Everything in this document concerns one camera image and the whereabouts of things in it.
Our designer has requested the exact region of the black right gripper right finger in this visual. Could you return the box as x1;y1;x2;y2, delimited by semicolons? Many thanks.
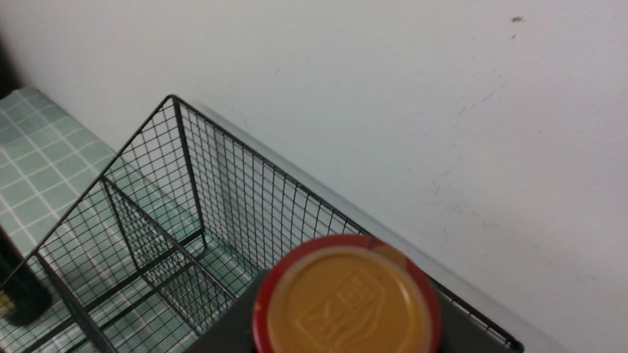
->
432;282;523;353

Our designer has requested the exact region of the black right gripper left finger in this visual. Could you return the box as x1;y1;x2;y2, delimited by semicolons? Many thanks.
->
186;270;269;353

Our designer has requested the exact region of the dark soy sauce bottle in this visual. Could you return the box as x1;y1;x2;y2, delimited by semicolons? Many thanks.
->
253;234;443;353

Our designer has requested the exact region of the vinegar bottle gold cap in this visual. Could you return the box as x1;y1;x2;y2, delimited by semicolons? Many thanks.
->
0;228;53;327

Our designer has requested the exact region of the green checkered tablecloth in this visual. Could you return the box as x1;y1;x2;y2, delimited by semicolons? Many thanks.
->
1;88;253;353

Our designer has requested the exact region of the black wire mesh rack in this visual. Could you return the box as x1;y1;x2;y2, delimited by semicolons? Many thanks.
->
1;95;525;353

